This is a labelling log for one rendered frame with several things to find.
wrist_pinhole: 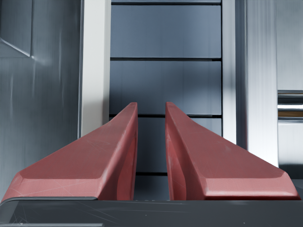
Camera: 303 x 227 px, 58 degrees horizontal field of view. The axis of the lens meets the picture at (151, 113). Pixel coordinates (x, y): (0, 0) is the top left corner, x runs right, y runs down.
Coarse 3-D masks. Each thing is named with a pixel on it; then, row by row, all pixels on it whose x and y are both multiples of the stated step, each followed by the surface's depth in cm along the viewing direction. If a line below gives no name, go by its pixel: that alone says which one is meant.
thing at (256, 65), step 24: (240, 0) 11; (264, 0) 10; (240, 24) 11; (264, 24) 10; (240, 48) 11; (264, 48) 10; (240, 72) 11; (264, 72) 10; (240, 96) 11; (264, 96) 10; (240, 120) 11; (264, 120) 10; (240, 144) 11; (264, 144) 10
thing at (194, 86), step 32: (128, 0) 19; (160, 0) 19; (192, 0) 19; (128, 32) 19; (160, 32) 18; (192, 32) 18; (128, 64) 18; (160, 64) 18; (192, 64) 18; (128, 96) 18; (160, 96) 18; (192, 96) 18; (160, 128) 18; (160, 160) 18; (160, 192) 18
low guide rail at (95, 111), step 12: (84, 0) 15; (96, 0) 15; (108, 0) 16; (84, 12) 15; (96, 12) 15; (108, 12) 16; (84, 24) 15; (96, 24) 15; (108, 24) 16; (84, 36) 15; (96, 36) 15; (108, 36) 16; (84, 48) 15; (96, 48) 15; (108, 48) 16; (84, 60) 15; (96, 60) 15; (108, 60) 16; (84, 72) 15; (96, 72) 15; (108, 72) 16; (84, 84) 15; (96, 84) 15; (108, 84) 16; (84, 96) 15; (96, 96) 15; (108, 96) 16; (84, 108) 15; (96, 108) 15; (108, 108) 16; (84, 120) 15; (96, 120) 15; (108, 120) 16; (84, 132) 15
